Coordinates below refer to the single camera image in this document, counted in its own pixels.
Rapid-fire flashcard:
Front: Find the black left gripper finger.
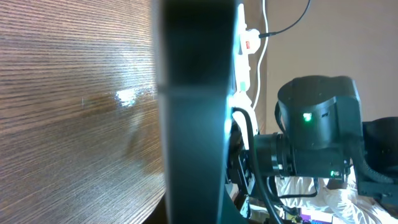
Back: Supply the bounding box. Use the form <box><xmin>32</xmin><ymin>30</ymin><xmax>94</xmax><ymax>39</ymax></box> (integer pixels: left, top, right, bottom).
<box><xmin>154</xmin><ymin>0</ymin><xmax>244</xmax><ymax>223</ymax></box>

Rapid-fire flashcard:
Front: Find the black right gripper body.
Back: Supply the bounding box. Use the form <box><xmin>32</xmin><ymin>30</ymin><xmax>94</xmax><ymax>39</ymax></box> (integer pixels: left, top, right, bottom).
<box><xmin>226</xmin><ymin>121</ymin><xmax>255</xmax><ymax>218</ymax></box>

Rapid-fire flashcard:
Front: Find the black USB charging cable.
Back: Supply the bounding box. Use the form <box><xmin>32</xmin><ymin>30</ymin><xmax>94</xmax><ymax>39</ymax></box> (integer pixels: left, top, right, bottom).
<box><xmin>258</xmin><ymin>0</ymin><xmax>312</xmax><ymax>39</ymax></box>

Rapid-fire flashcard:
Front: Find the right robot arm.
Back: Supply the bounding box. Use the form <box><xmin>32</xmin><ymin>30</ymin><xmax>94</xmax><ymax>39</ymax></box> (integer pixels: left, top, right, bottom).
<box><xmin>226</xmin><ymin>75</ymin><xmax>397</xmax><ymax>223</ymax></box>

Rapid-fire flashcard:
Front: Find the white USB charger plug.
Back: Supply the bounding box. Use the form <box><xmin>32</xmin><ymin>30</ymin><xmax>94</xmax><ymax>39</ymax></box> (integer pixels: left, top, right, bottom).
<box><xmin>240</xmin><ymin>29</ymin><xmax>261</xmax><ymax>55</ymax></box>

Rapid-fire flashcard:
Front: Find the white power strip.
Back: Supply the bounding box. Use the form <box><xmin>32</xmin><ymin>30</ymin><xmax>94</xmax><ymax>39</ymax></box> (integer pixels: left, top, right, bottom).
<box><xmin>234</xmin><ymin>3</ymin><xmax>251</xmax><ymax>92</ymax></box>

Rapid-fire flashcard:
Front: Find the black right camera cable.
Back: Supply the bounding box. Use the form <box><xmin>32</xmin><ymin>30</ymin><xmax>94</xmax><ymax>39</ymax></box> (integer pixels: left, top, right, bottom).
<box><xmin>231</xmin><ymin>106</ymin><xmax>285</xmax><ymax>224</ymax></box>

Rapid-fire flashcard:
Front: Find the white power strip cord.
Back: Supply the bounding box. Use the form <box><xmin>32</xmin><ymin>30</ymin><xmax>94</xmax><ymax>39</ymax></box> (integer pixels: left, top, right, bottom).
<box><xmin>251</xmin><ymin>0</ymin><xmax>270</xmax><ymax>110</ymax></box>

